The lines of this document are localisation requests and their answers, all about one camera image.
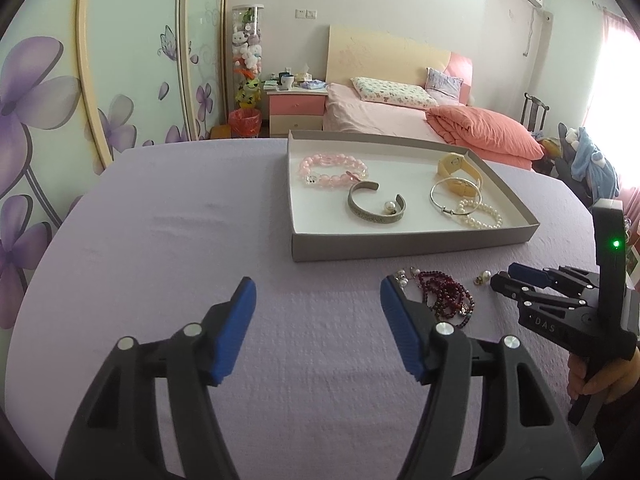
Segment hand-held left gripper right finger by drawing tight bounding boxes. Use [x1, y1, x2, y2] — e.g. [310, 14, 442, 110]
[380, 274, 586, 480]

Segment pink bed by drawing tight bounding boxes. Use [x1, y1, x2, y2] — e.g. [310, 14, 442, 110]
[322, 24, 548, 171]

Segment purple tablecloth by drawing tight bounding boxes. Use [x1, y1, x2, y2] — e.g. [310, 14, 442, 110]
[7, 137, 608, 480]

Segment pink nightstand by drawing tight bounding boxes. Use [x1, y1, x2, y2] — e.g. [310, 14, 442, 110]
[266, 85, 328, 137]

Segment person's right hand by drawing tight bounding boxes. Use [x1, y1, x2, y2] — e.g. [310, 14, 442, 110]
[567, 345, 640, 403]

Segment white pearl bracelet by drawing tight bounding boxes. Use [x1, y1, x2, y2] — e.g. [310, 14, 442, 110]
[457, 198, 503, 231]

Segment orange duvet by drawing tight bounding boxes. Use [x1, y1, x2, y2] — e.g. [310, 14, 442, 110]
[425, 105, 546, 161]

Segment person's right forearm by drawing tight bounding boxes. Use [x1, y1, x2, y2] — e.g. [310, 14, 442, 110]
[585, 375, 640, 480]

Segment grey cardboard tray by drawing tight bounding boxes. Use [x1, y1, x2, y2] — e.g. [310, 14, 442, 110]
[287, 129, 542, 264]

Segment yellow watch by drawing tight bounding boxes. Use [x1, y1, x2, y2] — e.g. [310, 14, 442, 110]
[436, 152, 484, 196]

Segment small pearl earrings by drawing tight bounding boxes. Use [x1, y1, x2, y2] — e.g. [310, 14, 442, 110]
[391, 266, 422, 288]

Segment yellow plush toy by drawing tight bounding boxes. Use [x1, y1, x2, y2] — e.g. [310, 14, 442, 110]
[235, 77, 262, 109]

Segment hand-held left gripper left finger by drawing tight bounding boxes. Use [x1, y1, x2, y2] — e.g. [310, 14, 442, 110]
[54, 276, 258, 480]

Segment dark red bead necklace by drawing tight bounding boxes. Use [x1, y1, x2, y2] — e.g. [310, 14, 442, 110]
[416, 270, 477, 329]

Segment pink bead bracelet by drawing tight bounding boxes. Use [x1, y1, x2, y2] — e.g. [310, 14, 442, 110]
[299, 152, 369, 189]

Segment dark wooden chair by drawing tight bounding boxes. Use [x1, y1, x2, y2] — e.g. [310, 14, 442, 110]
[520, 92, 548, 131]

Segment thin silver bangle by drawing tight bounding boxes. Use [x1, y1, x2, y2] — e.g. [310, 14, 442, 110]
[430, 177, 485, 217]

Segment pink curtain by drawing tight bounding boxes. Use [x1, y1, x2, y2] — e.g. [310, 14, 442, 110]
[582, 7, 640, 201]

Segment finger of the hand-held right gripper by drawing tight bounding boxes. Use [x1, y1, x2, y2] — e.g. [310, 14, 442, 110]
[490, 270, 588, 314]
[507, 262, 600, 301]

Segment red trash bin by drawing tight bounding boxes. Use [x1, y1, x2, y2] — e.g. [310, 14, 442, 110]
[228, 108, 261, 138]

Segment black office chair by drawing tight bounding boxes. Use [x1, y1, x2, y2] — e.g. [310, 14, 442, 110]
[556, 122, 592, 206]

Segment small lilac pillow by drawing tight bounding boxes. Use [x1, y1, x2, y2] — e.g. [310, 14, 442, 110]
[424, 67, 464, 101]

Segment flower print wardrobe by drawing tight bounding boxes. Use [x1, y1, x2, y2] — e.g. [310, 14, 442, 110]
[0, 0, 231, 311]

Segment clear tube of plush toys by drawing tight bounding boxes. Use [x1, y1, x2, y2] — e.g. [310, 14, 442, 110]
[231, 4, 265, 111]

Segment silver cuff bracelet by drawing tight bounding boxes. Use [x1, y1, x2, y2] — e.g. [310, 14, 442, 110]
[347, 180, 406, 224]

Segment floral pillow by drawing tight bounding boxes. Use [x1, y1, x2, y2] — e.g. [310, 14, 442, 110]
[350, 76, 440, 109]

